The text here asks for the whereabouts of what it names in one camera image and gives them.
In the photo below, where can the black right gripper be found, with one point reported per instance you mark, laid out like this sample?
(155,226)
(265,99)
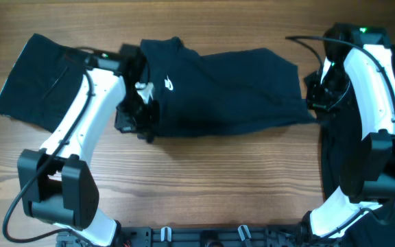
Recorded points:
(315,101)

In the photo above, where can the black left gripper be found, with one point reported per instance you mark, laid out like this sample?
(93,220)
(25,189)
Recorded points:
(144,123)

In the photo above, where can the dark t-shirt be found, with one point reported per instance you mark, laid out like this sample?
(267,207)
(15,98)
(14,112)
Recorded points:
(229,93)

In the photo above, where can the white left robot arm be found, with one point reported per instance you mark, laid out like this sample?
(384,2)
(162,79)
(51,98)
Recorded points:
(57,186)

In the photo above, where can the pile of dark clothes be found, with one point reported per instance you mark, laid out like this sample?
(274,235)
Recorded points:
(389,137)

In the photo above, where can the folded dark garment stack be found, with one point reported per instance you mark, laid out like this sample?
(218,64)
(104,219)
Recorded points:
(43,83)

